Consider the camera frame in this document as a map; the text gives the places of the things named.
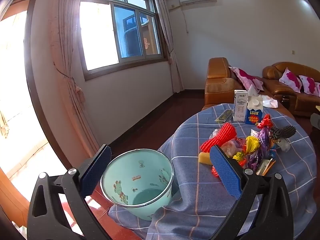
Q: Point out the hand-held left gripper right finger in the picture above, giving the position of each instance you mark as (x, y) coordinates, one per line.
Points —
(225, 172)

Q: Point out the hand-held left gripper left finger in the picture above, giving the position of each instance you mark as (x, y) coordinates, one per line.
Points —
(96, 172)

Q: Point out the red foam net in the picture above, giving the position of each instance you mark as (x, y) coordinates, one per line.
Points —
(222, 135)

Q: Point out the yellow wrapper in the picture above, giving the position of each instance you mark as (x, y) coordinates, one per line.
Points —
(251, 142)

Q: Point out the white printed packet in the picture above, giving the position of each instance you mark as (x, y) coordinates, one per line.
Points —
(265, 166)

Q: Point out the teal cartoon print bin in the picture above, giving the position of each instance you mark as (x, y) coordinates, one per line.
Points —
(140, 180)

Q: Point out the red wrapper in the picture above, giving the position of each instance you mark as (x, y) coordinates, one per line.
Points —
(264, 121)

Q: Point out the red mesh bag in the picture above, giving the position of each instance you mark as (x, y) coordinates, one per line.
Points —
(215, 171)

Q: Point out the yellow sponge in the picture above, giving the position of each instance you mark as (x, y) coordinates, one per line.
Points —
(205, 158)

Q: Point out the blue plaid tablecloth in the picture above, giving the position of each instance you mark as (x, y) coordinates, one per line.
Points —
(190, 140)

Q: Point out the blue carton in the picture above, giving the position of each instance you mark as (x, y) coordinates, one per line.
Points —
(253, 115)

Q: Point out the small clear plastic wrapper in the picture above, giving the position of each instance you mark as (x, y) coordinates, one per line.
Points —
(283, 144)

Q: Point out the white tall carton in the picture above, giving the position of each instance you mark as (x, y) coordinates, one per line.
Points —
(240, 106)

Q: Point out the black foam net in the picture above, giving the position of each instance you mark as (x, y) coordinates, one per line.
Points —
(282, 132)

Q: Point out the orange leather armchair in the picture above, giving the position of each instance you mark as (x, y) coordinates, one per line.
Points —
(217, 87)

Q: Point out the white tissue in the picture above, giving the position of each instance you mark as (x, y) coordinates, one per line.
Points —
(252, 91)

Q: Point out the wooden door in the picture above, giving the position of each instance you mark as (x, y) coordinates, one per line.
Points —
(12, 200)

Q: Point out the long pink curtain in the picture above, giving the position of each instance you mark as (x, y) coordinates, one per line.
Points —
(72, 80)

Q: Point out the pink floral pillow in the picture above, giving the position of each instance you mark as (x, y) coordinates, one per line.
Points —
(308, 85)
(290, 80)
(246, 78)
(318, 89)

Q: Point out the brown leather sofa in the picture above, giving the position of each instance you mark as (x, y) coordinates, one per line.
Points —
(287, 97)

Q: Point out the short pink curtain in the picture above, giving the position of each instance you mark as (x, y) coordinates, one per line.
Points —
(170, 55)

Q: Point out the sliding glass window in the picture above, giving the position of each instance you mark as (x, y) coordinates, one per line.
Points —
(125, 37)

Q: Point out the white air conditioner pipe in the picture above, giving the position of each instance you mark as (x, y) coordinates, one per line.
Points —
(184, 17)

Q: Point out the dark wooden door frame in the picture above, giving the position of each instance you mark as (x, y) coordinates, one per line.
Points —
(32, 80)

